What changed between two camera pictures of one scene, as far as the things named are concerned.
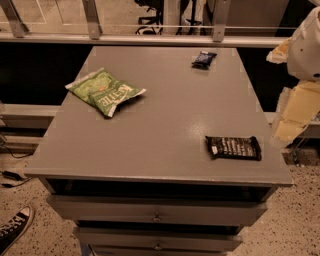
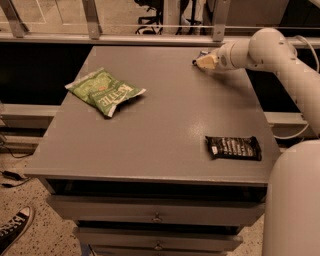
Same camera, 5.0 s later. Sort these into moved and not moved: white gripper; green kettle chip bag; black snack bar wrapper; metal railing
Moved: white gripper
Not moved: green kettle chip bag; black snack bar wrapper; metal railing
